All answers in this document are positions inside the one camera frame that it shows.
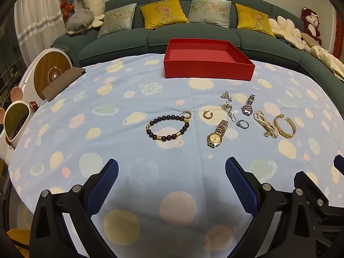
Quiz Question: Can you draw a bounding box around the dark green sofa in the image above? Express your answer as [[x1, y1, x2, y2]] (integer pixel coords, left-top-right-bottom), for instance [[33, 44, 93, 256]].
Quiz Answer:
[[51, 0, 344, 82]]

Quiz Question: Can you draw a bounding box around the gold cuff bracelet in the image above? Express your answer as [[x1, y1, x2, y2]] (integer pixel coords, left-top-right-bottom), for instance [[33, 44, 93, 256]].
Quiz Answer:
[[273, 114, 297, 139]]

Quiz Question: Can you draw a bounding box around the cream flower cushion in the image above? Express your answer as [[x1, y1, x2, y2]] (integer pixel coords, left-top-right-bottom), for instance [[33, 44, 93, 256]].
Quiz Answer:
[[269, 15, 304, 49]]

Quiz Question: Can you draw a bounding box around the brown block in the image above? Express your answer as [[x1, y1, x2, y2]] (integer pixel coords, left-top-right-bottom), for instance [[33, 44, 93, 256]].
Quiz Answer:
[[41, 68, 86, 102]]

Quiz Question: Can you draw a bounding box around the yellow stool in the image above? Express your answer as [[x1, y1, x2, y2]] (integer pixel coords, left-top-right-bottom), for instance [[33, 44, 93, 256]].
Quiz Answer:
[[7, 228, 31, 258]]

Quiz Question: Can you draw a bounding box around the red wall hanging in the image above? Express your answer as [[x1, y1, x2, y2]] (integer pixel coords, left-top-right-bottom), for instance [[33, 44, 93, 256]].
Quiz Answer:
[[333, 11, 344, 57]]

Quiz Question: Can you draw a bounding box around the dark bead bracelet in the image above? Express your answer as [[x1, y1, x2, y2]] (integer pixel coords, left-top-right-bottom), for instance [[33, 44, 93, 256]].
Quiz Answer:
[[146, 115, 191, 142]]

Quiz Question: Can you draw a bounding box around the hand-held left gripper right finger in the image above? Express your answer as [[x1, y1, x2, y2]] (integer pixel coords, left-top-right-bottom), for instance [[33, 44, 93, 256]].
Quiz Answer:
[[225, 156, 320, 258]]

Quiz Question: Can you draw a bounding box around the blue planet print tablecloth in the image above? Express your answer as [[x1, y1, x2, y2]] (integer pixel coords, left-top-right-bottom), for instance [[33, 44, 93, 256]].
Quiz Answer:
[[7, 52, 344, 258]]

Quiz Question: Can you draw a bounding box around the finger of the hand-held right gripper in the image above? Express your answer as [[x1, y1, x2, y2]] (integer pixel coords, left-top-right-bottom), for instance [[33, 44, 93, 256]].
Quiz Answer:
[[294, 171, 344, 237], [333, 154, 344, 176]]

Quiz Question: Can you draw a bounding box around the grey-green embroidered cushion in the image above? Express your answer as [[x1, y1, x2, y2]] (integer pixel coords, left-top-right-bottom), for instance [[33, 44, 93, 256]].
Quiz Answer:
[[97, 3, 137, 38], [187, 0, 232, 29]]

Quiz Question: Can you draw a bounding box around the silver wristwatch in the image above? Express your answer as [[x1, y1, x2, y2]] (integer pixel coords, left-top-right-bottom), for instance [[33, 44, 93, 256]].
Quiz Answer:
[[241, 94, 256, 116]]

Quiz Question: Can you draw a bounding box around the yellow embroidered cushion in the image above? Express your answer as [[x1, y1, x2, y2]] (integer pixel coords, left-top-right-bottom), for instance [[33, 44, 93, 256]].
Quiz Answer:
[[140, 0, 190, 29], [235, 3, 276, 37]]

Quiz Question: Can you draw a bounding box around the red monkey plush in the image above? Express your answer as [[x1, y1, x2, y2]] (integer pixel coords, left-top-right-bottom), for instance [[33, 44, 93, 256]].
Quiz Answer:
[[300, 7, 322, 45]]

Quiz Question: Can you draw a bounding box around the pearl bracelet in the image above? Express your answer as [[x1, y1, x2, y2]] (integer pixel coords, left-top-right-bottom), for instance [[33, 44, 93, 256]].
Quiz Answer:
[[253, 109, 278, 138]]

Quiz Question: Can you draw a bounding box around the cream satin cushion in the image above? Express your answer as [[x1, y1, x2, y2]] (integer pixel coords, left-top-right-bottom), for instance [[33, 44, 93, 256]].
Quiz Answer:
[[310, 46, 344, 81]]

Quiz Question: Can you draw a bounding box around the gold wristwatch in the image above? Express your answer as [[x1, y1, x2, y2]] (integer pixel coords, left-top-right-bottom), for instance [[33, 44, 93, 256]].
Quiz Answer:
[[207, 120, 229, 149]]

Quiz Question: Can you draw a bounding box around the beige plush toy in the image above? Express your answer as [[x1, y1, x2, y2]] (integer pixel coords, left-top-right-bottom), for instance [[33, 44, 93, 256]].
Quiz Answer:
[[301, 32, 321, 51]]

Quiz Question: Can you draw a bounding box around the grey pig plush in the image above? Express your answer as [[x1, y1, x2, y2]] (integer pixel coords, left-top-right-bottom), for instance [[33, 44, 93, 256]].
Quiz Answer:
[[64, 8, 95, 36]]

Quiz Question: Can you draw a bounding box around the silver chain necklace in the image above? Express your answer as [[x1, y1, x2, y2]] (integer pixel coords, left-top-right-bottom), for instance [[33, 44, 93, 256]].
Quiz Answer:
[[219, 103, 237, 122]]

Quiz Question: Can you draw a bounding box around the white sheer curtain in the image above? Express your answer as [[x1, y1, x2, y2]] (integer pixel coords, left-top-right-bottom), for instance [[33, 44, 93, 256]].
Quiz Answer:
[[13, 0, 68, 68]]

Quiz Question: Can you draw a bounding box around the white toy with tinted visor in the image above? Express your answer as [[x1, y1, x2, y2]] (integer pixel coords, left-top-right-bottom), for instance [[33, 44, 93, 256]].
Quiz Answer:
[[0, 87, 37, 162]]

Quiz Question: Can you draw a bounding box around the red curtain bow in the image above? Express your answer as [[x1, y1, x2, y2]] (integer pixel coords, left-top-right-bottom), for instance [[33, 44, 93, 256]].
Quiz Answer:
[[60, 0, 74, 17]]

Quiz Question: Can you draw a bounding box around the silver tinsel garland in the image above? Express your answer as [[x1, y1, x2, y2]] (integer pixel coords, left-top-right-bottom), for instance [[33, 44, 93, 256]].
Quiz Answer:
[[17, 15, 63, 45]]

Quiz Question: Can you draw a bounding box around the white machine with wooden disc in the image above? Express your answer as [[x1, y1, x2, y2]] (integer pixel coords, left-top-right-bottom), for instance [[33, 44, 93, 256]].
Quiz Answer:
[[16, 47, 73, 105]]

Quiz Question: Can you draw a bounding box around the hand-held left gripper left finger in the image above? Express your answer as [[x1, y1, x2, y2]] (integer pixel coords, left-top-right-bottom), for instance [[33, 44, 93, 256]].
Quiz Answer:
[[29, 158, 119, 258]]

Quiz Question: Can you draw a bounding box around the red cardboard box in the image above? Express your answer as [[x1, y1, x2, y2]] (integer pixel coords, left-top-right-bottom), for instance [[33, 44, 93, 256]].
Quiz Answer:
[[163, 38, 256, 81]]

